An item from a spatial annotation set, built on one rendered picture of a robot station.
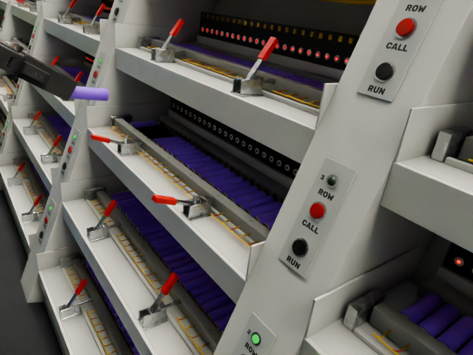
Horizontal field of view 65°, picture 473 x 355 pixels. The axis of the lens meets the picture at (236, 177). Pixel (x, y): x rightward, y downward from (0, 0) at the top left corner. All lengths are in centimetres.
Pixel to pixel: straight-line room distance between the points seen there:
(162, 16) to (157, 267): 57
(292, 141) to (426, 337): 24
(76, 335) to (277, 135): 63
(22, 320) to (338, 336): 82
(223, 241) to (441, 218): 28
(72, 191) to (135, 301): 39
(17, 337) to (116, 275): 36
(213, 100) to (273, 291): 29
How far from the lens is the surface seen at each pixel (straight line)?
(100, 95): 59
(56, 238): 105
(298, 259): 41
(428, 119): 39
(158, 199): 52
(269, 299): 44
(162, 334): 64
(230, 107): 53
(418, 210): 37
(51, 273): 107
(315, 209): 39
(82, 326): 92
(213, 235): 53
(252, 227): 51
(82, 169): 97
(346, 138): 40
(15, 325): 107
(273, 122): 47
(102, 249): 81
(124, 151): 77
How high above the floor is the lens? 67
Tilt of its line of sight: 10 degrees down
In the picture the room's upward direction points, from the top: 23 degrees clockwise
